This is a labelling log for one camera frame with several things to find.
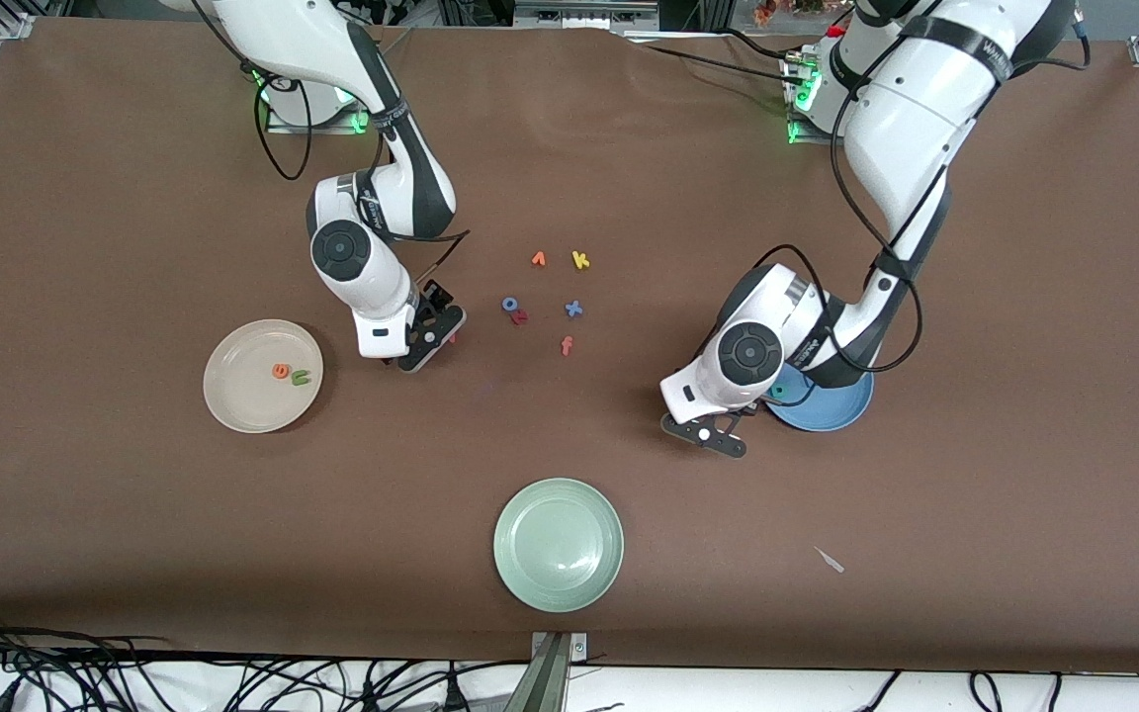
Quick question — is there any blue plate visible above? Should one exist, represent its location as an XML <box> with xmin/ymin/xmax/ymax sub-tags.
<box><xmin>765</xmin><ymin>331</ymin><xmax>875</xmax><ymax>433</ymax></box>

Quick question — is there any beige brown plate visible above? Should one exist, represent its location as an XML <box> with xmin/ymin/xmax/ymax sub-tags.
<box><xmin>203</xmin><ymin>318</ymin><xmax>324</xmax><ymax>434</ymax></box>

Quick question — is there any pale green plate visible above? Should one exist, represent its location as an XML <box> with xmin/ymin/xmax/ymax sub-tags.
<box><xmin>492</xmin><ymin>478</ymin><xmax>625</xmax><ymax>614</ymax></box>

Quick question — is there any brown table cover sheet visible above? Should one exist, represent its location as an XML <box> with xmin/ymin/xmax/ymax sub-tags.
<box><xmin>0</xmin><ymin>18</ymin><xmax>1139</xmax><ymax>675</ymax></box>

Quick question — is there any grey metal background beam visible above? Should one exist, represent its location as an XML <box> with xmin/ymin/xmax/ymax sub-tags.
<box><xmin>513</xmin><ymin>0</ymin><xmax>661</xmax><ymax>33</ymax></box>

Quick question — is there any dried flower bunch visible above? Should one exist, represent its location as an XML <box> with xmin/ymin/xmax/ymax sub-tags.
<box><xmin>752</xmin><ymin>0</ymin><xmax>828</xmax><ymax>26</ymax></box>

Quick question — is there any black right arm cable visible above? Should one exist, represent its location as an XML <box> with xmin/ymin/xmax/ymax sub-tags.
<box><xmin>189</xmin><ymin>0</ymin><xmax>472</xmax><ymax>290</ymax></box>

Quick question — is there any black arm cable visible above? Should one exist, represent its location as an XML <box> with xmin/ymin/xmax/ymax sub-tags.
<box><xmin>755</xmin><ymin>59</ymin><xmax>926</xmax><ymax>377</ymax></box>
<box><xmin>189</xmin><ymin>0</ymin><xmax>472</xmax><ymax>290</ymax></box>

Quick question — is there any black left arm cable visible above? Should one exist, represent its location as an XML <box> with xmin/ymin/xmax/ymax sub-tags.
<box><xmin>755</xmin><ymin>59</ymin><xmax>926</xmax><ymax>377</ymax></box>

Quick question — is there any metal table edge bracket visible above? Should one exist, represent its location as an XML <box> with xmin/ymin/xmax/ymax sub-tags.
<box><xmin>505</xmin><ymin>631</ymin><xmax>590</xmax><ymax>712</ymax></box>

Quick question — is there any black cable across table cover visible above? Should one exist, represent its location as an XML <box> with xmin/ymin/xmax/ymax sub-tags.
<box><xmin>629</xmin><ymin>40</ymin><xmax>808</xmax><ymax>85</ymax></box>

